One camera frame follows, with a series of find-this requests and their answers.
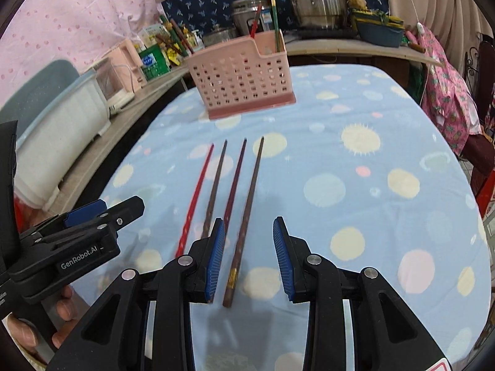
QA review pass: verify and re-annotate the blue dotted tablecloth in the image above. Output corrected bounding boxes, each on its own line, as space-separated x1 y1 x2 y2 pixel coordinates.
75 65 491 370

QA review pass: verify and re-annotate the white blender jar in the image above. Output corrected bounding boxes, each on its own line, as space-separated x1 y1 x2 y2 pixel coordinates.
93 58 135 117

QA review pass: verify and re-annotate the person's left hand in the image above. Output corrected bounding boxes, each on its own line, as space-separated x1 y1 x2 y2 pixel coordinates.
6 285 79 364

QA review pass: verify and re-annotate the green chopstick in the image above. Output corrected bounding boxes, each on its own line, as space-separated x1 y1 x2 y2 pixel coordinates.
270 0 280 53
159 14 188 57

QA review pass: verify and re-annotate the red chopstick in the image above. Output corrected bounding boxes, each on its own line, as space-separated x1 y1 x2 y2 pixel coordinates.
250 3 263 39
174 144 214 258

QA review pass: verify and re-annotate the beige curtain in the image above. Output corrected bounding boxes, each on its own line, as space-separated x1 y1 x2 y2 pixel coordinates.
389 0 493 73

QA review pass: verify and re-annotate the brown chopstick gold band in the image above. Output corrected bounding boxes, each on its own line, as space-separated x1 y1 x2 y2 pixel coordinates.
222 137 264 308

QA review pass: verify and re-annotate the pink floral garment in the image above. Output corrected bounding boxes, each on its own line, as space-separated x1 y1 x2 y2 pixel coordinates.
418 26 482 156

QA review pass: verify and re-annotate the dark purple chopstick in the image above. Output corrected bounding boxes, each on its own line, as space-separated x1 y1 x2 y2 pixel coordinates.
170 19 195 55

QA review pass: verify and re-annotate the small steel pot with lid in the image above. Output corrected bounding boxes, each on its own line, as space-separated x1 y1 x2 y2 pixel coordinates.
202 24 237 47

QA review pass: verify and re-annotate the maroon chopstick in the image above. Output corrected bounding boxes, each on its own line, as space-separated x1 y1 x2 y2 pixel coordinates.
223 139 247 234

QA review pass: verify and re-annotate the red bag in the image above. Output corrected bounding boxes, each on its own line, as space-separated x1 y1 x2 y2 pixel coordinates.
476 178 494 219

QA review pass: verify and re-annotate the pink perforated utensil holder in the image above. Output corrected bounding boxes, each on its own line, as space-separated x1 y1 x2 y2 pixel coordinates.
185 30 296 120

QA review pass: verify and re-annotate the pink dotted sheet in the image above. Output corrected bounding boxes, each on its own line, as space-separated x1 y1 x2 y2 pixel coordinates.
1 0 161 103

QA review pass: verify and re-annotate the silver rice cooker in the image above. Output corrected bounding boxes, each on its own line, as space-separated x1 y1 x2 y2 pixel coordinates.
231 0 273 35

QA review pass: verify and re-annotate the green box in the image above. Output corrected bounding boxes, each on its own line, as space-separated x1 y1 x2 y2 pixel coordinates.
138 45 170 81

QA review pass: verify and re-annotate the white dish rack tub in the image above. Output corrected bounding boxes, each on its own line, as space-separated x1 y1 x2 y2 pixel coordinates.
1 59 110 209

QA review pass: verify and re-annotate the dark blue basin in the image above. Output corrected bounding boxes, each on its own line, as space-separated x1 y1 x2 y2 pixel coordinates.
357 21 404 48

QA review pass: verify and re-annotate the pink electric kettle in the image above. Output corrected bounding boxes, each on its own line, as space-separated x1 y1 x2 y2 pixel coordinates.
106 39 147 92

